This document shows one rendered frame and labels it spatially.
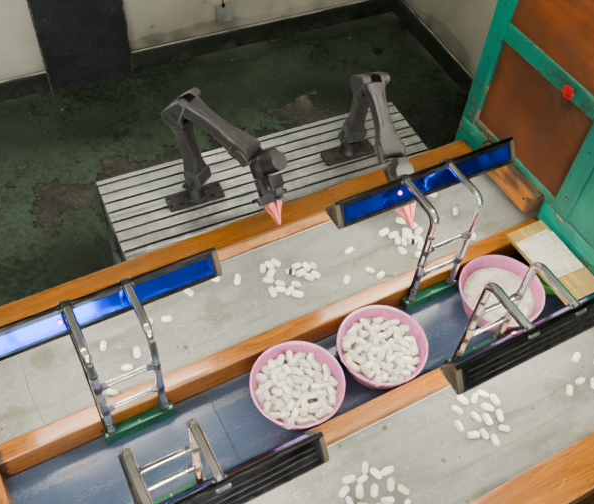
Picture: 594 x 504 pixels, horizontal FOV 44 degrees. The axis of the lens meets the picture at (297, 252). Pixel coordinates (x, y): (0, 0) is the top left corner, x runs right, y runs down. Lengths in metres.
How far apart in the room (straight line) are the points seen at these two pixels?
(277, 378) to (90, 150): 2.00
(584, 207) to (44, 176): 2.42
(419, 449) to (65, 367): 1.00
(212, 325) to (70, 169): 1.70
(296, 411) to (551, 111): 1.20
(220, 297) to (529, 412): 0.95
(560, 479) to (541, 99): 1.13
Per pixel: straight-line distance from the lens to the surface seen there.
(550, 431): 2.18
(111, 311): 1.85
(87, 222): 3.45
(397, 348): 2.18
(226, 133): 2.22
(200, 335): 2.16
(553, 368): 2.29
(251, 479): 1.59
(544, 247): 2.49
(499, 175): 2.59
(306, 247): 2.35
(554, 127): 2.43
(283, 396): 2.07
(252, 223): 2.38
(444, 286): 2.37
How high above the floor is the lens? 2.59
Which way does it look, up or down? 52 degrees down
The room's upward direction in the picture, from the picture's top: 5 degrees clockwise
